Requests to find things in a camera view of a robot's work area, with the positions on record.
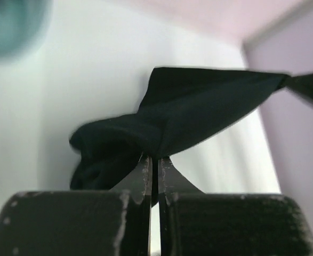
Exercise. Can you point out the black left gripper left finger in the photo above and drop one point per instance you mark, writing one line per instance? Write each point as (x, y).
(94, 222)

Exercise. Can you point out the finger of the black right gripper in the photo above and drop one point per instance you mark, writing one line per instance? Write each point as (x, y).
(302, 85)

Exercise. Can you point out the teal plastic bin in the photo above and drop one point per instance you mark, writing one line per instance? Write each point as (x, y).
(21, 22)

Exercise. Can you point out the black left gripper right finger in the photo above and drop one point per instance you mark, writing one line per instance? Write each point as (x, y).
(195, 223)

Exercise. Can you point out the black t shirt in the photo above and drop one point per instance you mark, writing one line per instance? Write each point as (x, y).
(181, 108)

